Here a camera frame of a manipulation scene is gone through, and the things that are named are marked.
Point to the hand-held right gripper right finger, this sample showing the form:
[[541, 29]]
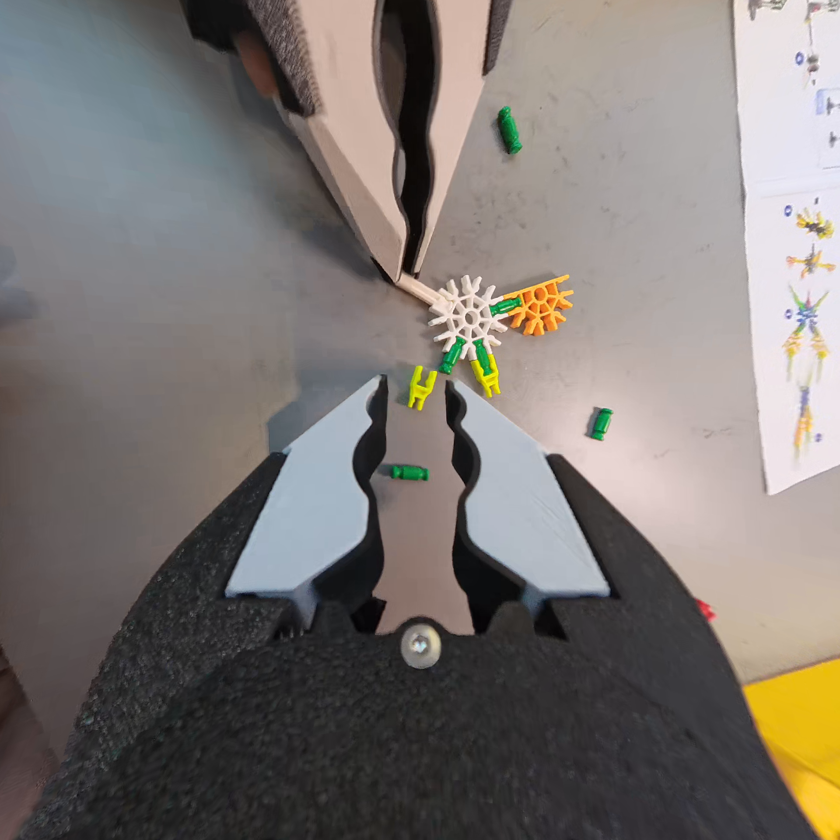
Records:
[[531, 525]]

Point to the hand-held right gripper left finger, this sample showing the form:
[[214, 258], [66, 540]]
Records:
[[308, 518]]

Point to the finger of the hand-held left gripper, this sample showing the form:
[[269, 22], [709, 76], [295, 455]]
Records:
[[459, 65], [348, 98]]

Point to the short green rod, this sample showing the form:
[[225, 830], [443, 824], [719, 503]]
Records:
[[453, 358], [510, 130], [482, 355], [601, 423], [409, 472], [505, 306]]

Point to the yellow clip connector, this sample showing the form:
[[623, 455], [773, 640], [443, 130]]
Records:
[[487, 380], [420, 390]]

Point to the white plastic rod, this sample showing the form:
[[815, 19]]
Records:
[[420, 290]]

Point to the white snowflake connector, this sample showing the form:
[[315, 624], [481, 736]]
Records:
[[479, 319]]

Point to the orange half-circle connector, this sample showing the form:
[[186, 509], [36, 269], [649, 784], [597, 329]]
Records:
[[535, 287]]

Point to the person's left hand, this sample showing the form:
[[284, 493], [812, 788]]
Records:
[[257, 65]]

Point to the red plastic connector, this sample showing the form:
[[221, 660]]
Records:
[[705, 611]]

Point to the printed instruction sheet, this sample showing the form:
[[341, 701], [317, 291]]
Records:
[[794, 361]]

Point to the yellow box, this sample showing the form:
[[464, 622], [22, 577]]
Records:
[[800, 735]]

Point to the person's beige knit top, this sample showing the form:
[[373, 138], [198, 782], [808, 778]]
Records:
[[16, 754]]

